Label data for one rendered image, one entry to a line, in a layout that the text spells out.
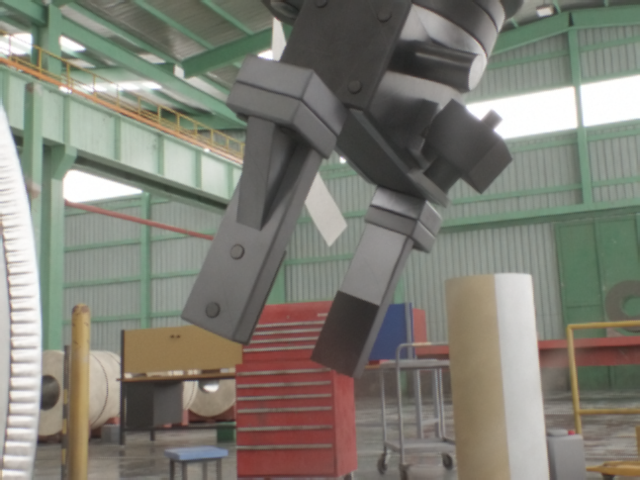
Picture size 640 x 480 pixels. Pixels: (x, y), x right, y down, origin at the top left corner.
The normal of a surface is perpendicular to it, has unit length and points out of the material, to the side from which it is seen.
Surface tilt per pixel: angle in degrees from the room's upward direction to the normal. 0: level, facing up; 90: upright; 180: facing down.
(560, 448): 90
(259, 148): 111
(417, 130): 83
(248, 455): 90
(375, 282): 83
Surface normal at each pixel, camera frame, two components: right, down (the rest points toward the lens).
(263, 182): -0.49, 0.23
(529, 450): 0.46, -0.18
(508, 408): 0.08, -0.18
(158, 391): 0.92, -0.11
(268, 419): -0.29, -0.16
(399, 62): 0.86, 0.29
